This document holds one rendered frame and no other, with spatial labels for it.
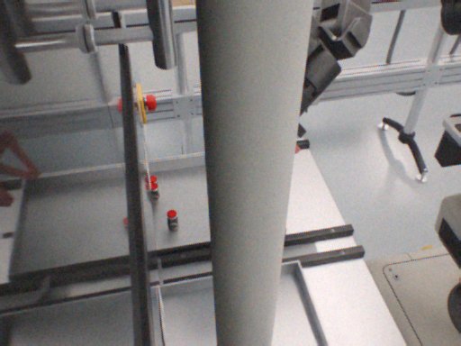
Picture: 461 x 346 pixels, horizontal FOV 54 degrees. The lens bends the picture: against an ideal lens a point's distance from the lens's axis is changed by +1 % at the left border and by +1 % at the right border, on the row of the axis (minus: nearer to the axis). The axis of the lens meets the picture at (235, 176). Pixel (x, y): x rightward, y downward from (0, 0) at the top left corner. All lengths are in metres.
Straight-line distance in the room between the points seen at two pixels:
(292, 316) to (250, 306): 0.70
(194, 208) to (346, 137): 1.74
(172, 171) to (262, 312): 0.94
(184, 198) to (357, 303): 0.43
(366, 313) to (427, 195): 1.59
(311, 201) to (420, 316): 0.74
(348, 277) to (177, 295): 0.33
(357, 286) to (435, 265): 0.89
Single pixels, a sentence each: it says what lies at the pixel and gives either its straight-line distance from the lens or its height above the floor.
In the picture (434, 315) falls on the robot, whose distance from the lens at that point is 1.67.
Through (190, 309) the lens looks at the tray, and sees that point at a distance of 0.87.
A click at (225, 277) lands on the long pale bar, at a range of 0.15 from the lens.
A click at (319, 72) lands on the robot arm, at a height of 1.29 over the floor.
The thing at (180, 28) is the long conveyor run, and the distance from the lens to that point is 1.76.
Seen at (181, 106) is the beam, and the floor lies 0.50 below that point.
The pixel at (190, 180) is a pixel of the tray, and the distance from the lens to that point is 1.07.
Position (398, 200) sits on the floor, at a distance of 2.36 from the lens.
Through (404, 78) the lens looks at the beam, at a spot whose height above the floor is 0.50.
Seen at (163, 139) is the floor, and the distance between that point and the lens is 2.59.
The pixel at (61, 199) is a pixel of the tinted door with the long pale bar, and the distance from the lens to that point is 0.21.
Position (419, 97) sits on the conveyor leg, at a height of 0.37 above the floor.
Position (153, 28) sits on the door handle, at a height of 1.47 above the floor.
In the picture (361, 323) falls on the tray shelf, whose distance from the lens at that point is 0.88.
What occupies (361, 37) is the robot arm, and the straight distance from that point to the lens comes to 0.72.
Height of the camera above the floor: 1.64
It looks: 44 degrees down
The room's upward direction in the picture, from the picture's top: straight up
